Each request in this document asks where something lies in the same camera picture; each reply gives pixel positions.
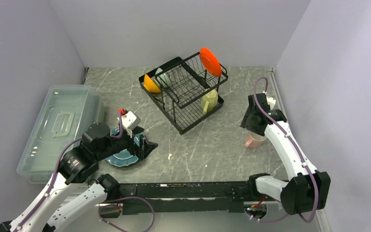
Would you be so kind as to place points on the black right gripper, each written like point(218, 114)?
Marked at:
point(247, 123)

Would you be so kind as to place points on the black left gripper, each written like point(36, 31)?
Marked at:
point(146, 147)

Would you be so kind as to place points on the pink mug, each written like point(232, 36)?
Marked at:
point(254, 140)

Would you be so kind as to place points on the pale yellow mug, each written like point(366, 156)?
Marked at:
point(209, 101)

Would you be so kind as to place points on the yellow ribbed bowl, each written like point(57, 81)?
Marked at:
point(150, 85)

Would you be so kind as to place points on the black wire dish rack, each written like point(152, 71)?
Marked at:
point(181, 103)

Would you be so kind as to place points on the light green ceramic bowl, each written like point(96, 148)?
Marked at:
point(163, 78)

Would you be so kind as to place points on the orange plate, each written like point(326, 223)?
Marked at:
point(210, 62)

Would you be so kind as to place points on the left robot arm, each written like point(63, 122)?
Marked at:
point(74, 167)

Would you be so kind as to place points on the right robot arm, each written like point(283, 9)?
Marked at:
point(306, 189)

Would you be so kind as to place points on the teal scalloped plate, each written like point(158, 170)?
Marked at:
point(124, 158)

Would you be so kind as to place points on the clear plastic storage box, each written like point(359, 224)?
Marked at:
point(66, 113)

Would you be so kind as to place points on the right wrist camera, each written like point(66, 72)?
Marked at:
point(271, 102)

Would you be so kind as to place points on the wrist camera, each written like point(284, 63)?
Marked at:
point(271, 102)
point(127, 120)

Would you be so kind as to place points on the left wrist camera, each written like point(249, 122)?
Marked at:
point(127, 120)

